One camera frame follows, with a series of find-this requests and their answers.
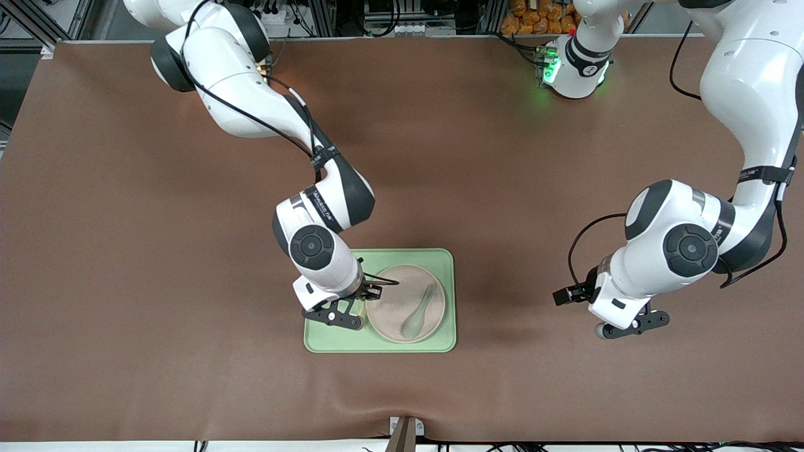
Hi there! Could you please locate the beige round plate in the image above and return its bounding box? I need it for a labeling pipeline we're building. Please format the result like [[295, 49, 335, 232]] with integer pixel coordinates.
[[366, 264, 447, 343]]

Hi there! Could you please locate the pale green plastic spoon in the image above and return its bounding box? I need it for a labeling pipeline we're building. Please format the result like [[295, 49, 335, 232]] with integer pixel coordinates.
[[402, 282, 436, 338]]

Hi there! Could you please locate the light green rectangular tray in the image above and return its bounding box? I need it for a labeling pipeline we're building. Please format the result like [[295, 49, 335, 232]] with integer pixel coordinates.
[[304, 249, 457, 353]]

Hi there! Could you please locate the brown table mat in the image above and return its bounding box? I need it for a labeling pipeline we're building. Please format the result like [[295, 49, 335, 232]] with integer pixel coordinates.
[[0, 35, 804, 443]]

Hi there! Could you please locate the orange snack packets pile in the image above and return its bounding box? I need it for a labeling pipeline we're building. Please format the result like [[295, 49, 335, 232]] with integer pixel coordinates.
[[501, 0, 582, 35]]

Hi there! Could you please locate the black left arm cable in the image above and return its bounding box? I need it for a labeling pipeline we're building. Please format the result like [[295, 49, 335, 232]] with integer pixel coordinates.
[[567, 19, 793, 289]]

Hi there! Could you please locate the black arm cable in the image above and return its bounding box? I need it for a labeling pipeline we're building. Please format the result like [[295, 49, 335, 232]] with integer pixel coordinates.
[[179, 0, 340, 173], [567, 19, 793, 289]]

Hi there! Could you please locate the black right camera bracket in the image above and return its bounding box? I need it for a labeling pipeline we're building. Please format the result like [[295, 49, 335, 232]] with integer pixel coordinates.
[[304, 299, 366, 331]]

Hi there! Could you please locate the black camera bracket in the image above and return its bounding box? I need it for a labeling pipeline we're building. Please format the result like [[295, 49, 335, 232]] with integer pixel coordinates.
[[304, 299, 366, 331], [609, 310, 670, 338]]

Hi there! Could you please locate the black left camera bracket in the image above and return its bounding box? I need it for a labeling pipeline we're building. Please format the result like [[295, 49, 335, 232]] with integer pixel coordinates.
[[609, 310, 670, 338]]

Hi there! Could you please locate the grey metal post bracket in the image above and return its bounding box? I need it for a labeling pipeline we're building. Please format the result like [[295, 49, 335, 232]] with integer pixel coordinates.
[[389, 416, 426, 438]]

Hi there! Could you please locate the aluminium camera post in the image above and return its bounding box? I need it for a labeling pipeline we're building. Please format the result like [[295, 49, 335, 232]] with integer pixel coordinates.
[[384, 416, 418, 452]]

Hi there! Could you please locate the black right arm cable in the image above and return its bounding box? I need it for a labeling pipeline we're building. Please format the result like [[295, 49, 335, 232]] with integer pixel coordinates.
[[179, 0, 340, 173]]

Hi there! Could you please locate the aluminium frame strut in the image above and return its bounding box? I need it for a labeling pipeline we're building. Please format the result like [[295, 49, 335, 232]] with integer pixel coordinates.
[[0, 0, 95, 60]]

